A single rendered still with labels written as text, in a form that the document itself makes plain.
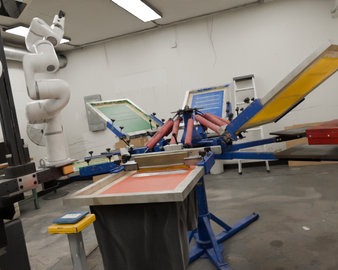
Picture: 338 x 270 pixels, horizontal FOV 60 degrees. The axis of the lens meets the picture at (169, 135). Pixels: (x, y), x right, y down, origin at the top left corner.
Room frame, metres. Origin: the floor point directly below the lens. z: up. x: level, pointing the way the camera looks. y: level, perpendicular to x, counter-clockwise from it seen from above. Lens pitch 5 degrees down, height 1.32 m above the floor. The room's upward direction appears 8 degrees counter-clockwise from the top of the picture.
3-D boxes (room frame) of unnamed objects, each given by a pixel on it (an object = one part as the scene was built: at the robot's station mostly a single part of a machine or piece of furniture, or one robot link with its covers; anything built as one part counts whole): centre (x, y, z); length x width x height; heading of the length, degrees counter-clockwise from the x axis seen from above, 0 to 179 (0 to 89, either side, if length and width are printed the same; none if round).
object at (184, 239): (1.52, -0.04, 0.74); 0.46 x 0.04 x 0.42; 162
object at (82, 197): (1.64, 0.14, 0.97); 0.79 x 0.58 x 0.04; 162
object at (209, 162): (1.78, -0.20, 0.98); 0.30 x 0.05 x 0.07; 162
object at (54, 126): (1.57, 0.62, 1.37); 0.13 x 0.10 x 0.16; 118
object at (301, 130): (2.78, -0.85, 0.91); 1.34 x 0.40 x 0.08; 102
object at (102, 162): (2.45, 0.69, 1.05); 1.08 x 0.61 x 0.23; 102
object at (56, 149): (1.58, 0.62, 1.21); 0.16 x 0.13 x 0.15; 60
